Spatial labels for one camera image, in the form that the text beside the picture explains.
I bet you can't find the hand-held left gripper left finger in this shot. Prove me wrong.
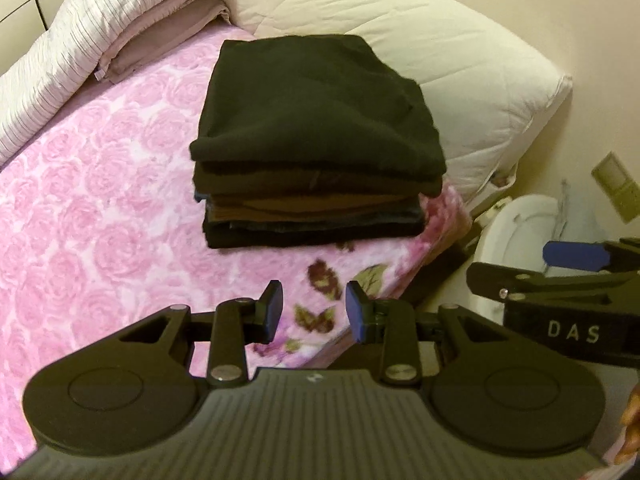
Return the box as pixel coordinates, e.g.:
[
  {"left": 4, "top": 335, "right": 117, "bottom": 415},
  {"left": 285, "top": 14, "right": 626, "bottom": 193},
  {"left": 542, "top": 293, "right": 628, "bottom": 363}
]
[{"left": 80, "top": 280, "right": 285, "bottom": 388}]

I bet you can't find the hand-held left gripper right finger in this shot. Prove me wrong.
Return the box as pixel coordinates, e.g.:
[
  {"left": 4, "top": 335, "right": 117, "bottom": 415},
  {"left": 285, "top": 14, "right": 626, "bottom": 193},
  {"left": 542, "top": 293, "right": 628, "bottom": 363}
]
[{"left": 346, "top": 280, "right": 546, "bottom": 388}]

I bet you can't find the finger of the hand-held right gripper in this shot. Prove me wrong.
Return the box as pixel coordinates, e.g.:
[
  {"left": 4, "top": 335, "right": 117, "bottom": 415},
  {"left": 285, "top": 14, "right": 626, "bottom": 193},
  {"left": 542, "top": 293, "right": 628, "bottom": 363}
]
[
  {"left": 544, "top": 238, "right": 640, "bottom": 271},
  {"left": 466, "top": 261, "right": 640, "bottom": 305}
]

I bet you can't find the black garment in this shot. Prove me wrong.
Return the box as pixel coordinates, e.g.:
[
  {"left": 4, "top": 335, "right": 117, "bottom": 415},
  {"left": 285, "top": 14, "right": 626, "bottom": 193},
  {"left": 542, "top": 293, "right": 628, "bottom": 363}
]
[
  {"left": 189, "top": 34, "right": 448, "bottom": 183},
  {"left": 202, "top": 219, "right": 427, "bottom": 251}
]

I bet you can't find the stack of folded dark clothes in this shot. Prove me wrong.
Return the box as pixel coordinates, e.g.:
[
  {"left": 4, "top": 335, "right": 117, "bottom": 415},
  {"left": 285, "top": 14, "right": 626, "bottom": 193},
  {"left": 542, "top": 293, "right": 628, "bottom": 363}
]
[{"left": 195, "top": 191, "right": 427, "bottom": 233}]

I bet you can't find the person's right hand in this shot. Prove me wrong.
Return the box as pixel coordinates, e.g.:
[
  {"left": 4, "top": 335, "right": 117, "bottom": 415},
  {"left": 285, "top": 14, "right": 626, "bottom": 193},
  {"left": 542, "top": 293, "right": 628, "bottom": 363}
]
[{"left": 615, "top": 385, "right": 640, "bottom": 464}]

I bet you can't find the white round bin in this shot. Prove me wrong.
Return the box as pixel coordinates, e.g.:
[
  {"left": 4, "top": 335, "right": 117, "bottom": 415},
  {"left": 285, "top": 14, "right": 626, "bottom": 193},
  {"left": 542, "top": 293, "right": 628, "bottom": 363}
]
[{"left": 471, "top": 194, "right": 607, "bottom": 333}]

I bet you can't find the black folded garment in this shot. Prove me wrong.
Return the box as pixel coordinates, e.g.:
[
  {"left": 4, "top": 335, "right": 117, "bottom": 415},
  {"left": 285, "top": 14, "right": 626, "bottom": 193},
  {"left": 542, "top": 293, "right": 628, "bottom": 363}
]
[{"left": 202, "top": 219, "right": 427, "bottom": 251}]

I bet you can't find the brown folded garment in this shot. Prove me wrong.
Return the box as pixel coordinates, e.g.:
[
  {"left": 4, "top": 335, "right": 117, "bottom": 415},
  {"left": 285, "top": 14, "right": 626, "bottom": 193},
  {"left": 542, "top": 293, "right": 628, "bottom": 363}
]
[{"left": 209, "top": 195, "right": 417, "bottom": 224}]

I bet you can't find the pink rose blanket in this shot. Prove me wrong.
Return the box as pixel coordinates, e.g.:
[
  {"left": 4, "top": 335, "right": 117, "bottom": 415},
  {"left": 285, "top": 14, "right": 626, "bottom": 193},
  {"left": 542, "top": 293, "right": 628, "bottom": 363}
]
[{"left": 0, "top": 27, "right": 474, "bottom": 466}]

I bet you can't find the white pillow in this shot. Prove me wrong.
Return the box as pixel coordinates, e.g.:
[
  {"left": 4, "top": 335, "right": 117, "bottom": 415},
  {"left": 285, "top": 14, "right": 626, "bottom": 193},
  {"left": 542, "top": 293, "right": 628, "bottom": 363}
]
[{"left": 231, "top": 0, "right": 574, "bottom": 197}]

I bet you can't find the white striped quilt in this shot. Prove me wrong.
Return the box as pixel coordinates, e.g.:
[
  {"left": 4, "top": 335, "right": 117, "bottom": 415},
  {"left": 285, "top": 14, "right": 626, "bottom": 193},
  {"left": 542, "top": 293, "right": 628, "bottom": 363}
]
[{"left": 0, "top": 0, "right": 237, "bottom": 167}]

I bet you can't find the grey cable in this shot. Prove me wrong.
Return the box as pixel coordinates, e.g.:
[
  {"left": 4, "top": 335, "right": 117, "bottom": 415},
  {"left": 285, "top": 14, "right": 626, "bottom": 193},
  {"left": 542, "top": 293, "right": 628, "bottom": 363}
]
[{"left": 556, "top": 179, "right": 577, "bottom": 247}]

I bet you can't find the brass wall socket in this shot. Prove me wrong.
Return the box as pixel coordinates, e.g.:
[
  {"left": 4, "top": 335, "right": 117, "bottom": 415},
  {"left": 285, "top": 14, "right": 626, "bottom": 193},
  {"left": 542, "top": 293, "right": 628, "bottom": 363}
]
[{"left": 591, "top": 151, "right": 640, "bottom": 222}]

